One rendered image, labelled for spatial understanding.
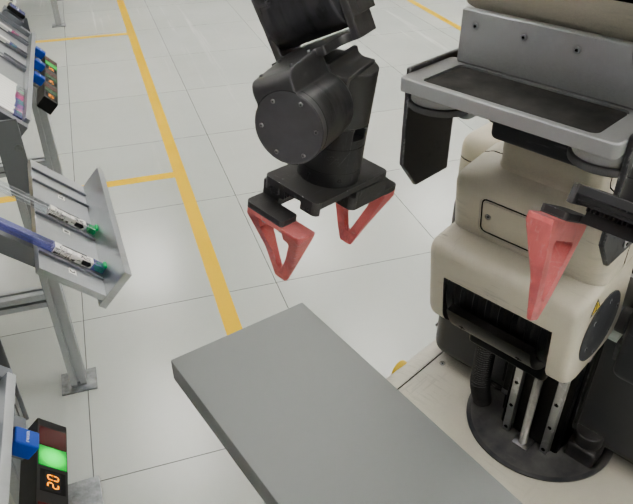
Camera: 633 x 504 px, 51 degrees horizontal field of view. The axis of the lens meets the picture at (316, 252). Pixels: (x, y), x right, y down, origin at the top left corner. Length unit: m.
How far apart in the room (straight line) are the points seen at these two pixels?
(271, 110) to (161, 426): 1.33
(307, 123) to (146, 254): 1.89
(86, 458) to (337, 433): 0.93
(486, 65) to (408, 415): 0.47
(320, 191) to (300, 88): 0.12
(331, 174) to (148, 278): 1.68
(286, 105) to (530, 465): 1.00
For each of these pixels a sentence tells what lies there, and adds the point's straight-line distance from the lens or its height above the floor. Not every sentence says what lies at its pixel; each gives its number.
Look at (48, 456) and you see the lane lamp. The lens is 0.86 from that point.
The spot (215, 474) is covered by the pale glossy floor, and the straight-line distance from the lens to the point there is 1.63.
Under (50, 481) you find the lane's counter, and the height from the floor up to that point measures 0.66.
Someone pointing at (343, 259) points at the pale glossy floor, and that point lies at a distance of 2.25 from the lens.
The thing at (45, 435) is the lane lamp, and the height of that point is 0.66.
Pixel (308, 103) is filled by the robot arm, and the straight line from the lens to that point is 0.48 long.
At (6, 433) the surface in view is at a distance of 0.81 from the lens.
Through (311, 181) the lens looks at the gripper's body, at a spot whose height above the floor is 1.01.
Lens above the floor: 1.29
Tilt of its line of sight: 35 degrees down
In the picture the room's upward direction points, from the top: straight up
